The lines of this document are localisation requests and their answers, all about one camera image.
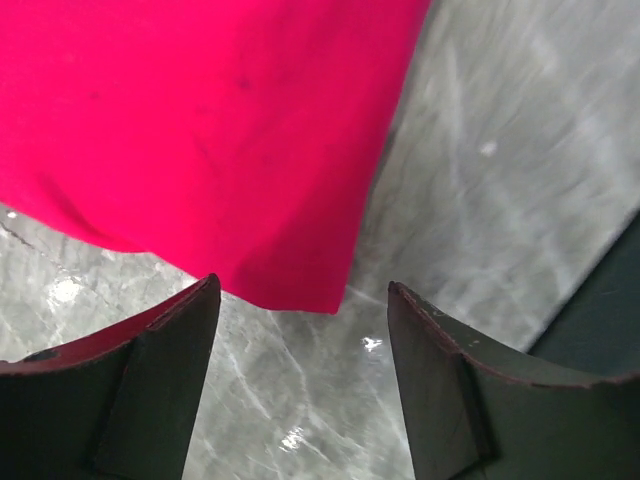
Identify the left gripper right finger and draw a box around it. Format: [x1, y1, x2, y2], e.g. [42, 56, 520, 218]
[387, 282, 639, 479]

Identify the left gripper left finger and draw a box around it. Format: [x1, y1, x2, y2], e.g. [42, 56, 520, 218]
[1, 275, 221, 479]

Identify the pink t-shirt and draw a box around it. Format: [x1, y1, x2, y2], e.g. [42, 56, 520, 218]
[1, 0, 429, 314]

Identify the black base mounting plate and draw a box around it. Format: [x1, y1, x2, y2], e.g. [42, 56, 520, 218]
[529, 216, 639, 376]

